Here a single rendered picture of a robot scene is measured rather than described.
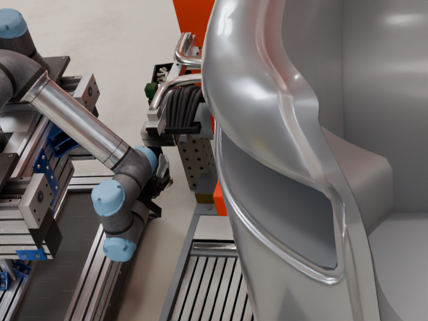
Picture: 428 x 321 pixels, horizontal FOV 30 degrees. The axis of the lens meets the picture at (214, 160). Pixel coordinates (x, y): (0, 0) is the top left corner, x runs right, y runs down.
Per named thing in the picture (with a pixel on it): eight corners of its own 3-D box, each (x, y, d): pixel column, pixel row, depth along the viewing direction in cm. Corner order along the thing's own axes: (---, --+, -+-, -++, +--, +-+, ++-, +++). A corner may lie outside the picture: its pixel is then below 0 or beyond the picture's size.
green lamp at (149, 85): (156, 98, 274) (154, 88, 271) (146, 99, 275) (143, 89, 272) (160, 91, 276) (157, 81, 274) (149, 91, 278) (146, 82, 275)
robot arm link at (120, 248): (126, 241, 183) (135, 265, 189) (140, 207, 191) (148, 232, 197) (95, 240, 186) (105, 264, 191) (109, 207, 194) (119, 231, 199)
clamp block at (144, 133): (176, 146, 206) (172, 131, 202) (144, 147, 208) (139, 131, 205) (181, 134, 209) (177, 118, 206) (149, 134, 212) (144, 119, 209)
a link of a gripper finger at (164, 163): (171, 142, 210) (157, 166, 204) (176, 160, 214) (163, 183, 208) (161, 142, 211) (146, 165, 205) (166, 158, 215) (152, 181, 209)
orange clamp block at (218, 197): (254, 191, 200) (247, 217, 194) (223, 191, 202) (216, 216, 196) (249, 171, 196) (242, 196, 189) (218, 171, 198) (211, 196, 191)
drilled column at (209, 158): (213, 189, 326) (191, 108, 300) (190, 189, 329) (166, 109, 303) (218, 172, 334) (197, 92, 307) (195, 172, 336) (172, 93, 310)
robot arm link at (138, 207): (148, 231, 197) (117, 230, 199) (153, 218, 200) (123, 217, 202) (140, 209, 192) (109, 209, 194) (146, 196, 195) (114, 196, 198)
